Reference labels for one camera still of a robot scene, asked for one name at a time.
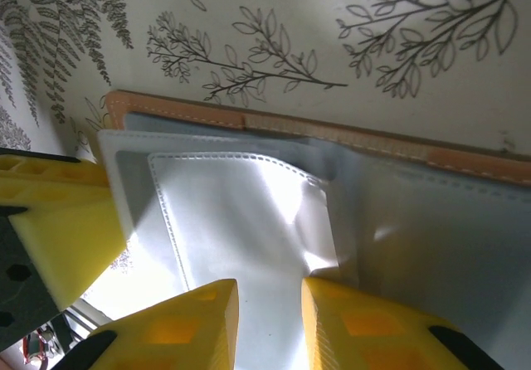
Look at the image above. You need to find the aluminium rail frame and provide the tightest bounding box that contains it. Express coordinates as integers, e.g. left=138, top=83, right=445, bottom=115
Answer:
left=61, top=299, right=113, bottom=338

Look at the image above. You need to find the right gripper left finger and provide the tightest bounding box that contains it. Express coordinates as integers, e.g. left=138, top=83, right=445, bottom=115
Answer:
left=49, top=278, right=241, bottom=370

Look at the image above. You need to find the left arm wired connector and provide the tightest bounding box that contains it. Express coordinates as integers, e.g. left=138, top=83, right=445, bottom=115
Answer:
left=20, top=328, right=59, bottom=363

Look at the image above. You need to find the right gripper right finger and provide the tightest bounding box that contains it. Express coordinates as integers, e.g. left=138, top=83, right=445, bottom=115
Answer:
left=300, top=277, right=505, bottom=370

